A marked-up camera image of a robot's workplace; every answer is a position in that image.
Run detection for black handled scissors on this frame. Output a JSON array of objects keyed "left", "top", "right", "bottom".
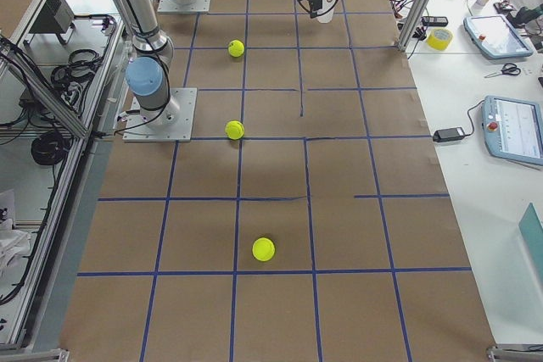
[{"left": 484, "top": 63, "right": 521, "bottom": 78}]

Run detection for tennis ball middle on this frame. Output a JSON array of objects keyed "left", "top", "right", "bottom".
[{"left": 225, "top": 120, "right": 245, "bottom": 141}]

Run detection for tennis ball far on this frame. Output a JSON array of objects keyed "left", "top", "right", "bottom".
[{"left": 227, "top": 39, "right": 245, "bottom": 58}]

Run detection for tennis ball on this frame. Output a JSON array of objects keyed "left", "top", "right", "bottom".
[
  {"left": 225, "top": 120, "right": 245, "bottom": 141},
  {"left": 251, "top": 237, "right": 276, "bottom": 262},
  {"left": 227, "top": 39, "right": 245, "bottom": 58}
]

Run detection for teach pendant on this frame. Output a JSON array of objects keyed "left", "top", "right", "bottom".
[
  {"left": 463, "top": 14, "right": 533, "bottom": 59},
  {"left": 481, "top": 96, "right": 542, "bottom": 165}
]

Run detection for black remote device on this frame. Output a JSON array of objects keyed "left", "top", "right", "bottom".
[{"left": 421, "top": 16, "right": 449, "bottom": 27}]

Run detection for grey control box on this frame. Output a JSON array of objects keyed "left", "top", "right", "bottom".
[{"left": 29, "top": 0, "right": 75, "bottom": 45}]

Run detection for black coiled cable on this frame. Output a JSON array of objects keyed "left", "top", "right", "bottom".
[{"left": 31, "top": 131, "right": 71, "bottom": 167}]

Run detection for aluminium left frame rail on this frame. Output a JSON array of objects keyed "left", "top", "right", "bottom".
[{"left": 0, "top": 33, "right": 92, "bottom": 141}]

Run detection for lower teach pendant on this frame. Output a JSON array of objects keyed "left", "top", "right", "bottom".
[{"left": 481, "top": 96, "right": 542, "bottom": 165}]

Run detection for aluminium frame post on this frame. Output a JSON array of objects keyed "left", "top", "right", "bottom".
[{"left": 393, "top": 0, "right": 451, "bottom": 53}]

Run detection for yellow tape roll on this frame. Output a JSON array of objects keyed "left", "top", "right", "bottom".
[{"left": 427, "top": 28, "right": 453, "bottom": 51}]

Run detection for black power adapter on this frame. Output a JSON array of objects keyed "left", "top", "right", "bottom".
[{"left": 432, "top": 127, "right": 466, "bottom": 143}]

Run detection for tennis ball near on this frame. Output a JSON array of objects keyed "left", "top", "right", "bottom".
[{"left": 251, "top": 237, "right": 276, "bottom": 262}]

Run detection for upper teach pendant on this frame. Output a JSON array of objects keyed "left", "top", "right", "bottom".
[{"left": 463, "top": 14, "right": 533, "bottom": 59}]

